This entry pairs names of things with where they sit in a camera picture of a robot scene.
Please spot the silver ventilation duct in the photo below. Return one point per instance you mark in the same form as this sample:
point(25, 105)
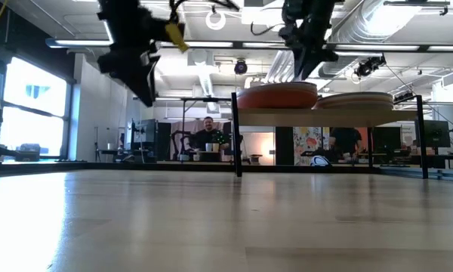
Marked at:
point(362, 22)

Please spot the black rig frame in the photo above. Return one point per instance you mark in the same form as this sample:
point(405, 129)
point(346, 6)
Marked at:
point(438, 174)
point(98, 166)

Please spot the black background gantry frame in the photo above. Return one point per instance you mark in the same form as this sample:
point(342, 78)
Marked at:
point(183, 113)

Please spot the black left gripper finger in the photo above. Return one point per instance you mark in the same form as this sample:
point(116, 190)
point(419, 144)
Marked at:
point(145, 83)

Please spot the short ceiling strip light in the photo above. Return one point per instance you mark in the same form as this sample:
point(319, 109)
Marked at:
point(79, 42)

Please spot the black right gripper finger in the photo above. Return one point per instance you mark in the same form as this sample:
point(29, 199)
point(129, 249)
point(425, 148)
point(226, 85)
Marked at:
point(304, 64)

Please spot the paper cup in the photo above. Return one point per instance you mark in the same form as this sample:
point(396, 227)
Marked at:
point(215, 147)

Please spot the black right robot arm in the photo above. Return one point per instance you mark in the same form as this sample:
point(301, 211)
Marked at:
point(313, 11)

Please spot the black computer monitor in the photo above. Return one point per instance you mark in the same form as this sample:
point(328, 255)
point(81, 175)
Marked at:
point(436, 134)
point(147, 130)

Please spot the black right rig frame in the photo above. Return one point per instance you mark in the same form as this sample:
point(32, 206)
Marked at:
point(438, 174)

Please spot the long ceiling light strip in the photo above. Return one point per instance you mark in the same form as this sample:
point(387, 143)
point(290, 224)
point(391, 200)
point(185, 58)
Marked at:
point(377, 48)

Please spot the large bright window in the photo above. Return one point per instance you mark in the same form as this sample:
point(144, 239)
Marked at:
point(34, 113)

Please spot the floral print panel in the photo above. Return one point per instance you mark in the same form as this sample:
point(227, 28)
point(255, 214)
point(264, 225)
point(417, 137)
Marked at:
point(307, 141)

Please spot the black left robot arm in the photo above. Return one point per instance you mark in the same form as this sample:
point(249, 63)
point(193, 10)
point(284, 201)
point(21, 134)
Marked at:
point(132, 22)

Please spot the black dome camera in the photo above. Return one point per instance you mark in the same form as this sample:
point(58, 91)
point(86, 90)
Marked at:
point(240, 67)

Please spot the orange plate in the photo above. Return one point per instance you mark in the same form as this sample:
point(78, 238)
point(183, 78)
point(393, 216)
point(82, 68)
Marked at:
point(277, 99)

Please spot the person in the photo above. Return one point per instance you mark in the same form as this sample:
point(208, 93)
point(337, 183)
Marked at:
point(207, 138)
point(345, 141)

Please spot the yellow gripper tag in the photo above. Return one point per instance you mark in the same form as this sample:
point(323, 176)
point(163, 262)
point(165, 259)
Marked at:
point(176, 37)

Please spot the wooden shelf board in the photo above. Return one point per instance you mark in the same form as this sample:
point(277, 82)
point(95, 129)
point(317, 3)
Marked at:
point(324, 118)

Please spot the orange wall panel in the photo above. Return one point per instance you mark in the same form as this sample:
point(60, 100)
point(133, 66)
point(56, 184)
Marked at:
point(364, 136)

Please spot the black left rig frame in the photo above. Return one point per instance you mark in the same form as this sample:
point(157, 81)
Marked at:
point(98, 166)

